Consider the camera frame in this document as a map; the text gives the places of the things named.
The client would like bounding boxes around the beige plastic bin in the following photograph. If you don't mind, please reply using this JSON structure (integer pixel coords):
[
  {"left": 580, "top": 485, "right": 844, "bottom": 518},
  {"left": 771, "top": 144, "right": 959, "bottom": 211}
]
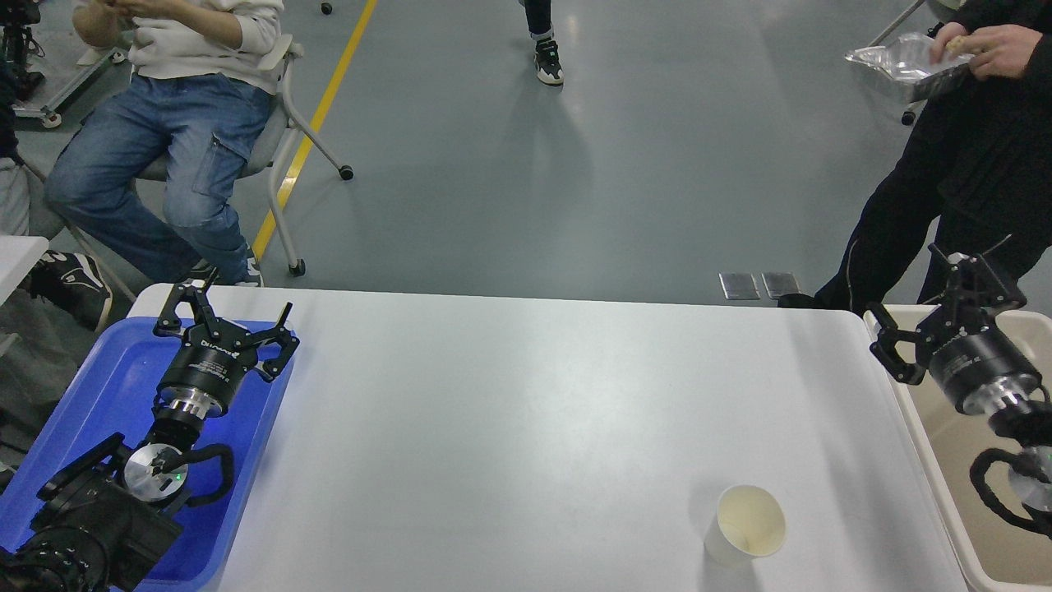
[{"left": 887, "top": 306, "right": 1051, "bottom": 591}]

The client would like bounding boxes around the seated person in jeans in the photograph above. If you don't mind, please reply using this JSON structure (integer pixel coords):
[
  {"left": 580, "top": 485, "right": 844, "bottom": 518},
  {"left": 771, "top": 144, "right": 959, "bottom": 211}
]
[{"left": 44, "top": 1, "right": 284, "bottom": 286}]

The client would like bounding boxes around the blue plastic tray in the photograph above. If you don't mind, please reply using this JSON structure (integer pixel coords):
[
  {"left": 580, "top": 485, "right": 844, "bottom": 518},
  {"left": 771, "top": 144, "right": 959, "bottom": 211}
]
[{"left": 1, "top": 317, "right": 294, "bottom": 591}]

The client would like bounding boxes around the black and white sneaker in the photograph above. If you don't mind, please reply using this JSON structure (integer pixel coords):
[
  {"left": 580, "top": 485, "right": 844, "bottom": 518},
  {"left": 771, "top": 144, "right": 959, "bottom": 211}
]
[{"left": 29, "top": 250, "right": 113, "bottom": 332}]

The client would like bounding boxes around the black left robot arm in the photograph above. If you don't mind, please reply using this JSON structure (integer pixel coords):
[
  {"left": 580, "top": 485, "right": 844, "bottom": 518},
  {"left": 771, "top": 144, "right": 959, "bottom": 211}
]
[{"left": 2, "top": 285, "right": 300, "bottom": 591}]

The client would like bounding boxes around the aluminium foil tray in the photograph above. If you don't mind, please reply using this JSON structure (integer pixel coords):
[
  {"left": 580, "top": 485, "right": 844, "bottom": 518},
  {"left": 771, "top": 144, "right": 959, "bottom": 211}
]
[{"left": 844, "top": 33, "right": 972, "bottom": 104}]

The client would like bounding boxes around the white paper cup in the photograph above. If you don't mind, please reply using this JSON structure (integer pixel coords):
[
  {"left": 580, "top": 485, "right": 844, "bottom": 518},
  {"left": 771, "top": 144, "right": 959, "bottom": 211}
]
[{"left": 704, "top": 484, "right": 787, "bottom": 567}]

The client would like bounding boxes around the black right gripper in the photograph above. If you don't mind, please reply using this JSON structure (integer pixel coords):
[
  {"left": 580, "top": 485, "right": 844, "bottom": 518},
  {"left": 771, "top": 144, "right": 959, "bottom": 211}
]
[{"left": 868, "top": 244, "right": 1041, "bottom": 415}]

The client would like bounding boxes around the person in black clothes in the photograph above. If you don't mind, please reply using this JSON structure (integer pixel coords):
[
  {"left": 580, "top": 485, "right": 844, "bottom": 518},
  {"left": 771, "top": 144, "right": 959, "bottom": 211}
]
[{"left": 777, "top": 1, "right": 1051, "bottom": 315}]

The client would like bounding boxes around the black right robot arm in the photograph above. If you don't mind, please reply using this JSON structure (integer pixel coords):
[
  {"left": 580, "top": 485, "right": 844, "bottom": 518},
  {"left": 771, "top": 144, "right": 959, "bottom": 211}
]
[{"left": 867, "top": 246, "right": 1051, "bottom": 536}]

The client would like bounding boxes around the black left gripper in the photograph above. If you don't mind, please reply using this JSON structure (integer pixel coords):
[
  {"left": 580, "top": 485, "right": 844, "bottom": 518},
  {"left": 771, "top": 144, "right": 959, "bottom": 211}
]
[{"left": 153, "top": 282, "right": 300, "bottom": 419}]

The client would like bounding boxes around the white rolling chair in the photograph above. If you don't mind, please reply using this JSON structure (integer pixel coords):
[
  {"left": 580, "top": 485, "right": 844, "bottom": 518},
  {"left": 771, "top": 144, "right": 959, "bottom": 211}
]
[{"left": 132, "top": 33, "right": 355, "bottom": 277}]

